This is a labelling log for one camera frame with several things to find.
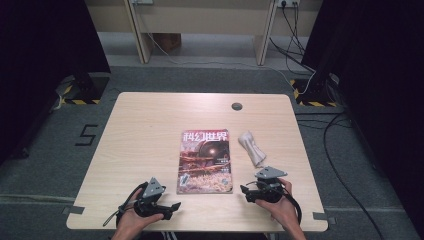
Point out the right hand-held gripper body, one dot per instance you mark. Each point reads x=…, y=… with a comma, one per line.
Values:
x=270, y=173

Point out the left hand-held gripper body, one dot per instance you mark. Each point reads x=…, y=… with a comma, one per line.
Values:
x=151, y=191

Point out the white waffle cloth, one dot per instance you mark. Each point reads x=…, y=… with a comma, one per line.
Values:
x=252, y=148

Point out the magazine with reddish cover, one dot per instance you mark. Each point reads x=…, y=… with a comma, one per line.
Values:
x=205, y=163

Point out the person's right hand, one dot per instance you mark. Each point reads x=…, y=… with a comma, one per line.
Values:
x=283, y=213

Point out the person's left hand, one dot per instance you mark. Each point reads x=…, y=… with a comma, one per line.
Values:
x=133, y=225

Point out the grey floor tape piece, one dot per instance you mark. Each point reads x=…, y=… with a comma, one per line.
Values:
x=323, y=216
x=75, y=210

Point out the stand base with hazard tape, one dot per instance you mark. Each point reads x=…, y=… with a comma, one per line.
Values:
x=316, y=96
x=90, y=90

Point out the black curtain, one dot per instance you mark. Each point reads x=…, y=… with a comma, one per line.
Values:
x=383, y=83
x=40, y=50

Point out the brown cardboard box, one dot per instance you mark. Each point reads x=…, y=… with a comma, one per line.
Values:
x=168, y=41

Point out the white wall socket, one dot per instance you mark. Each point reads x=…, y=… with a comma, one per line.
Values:
x=288, y=2

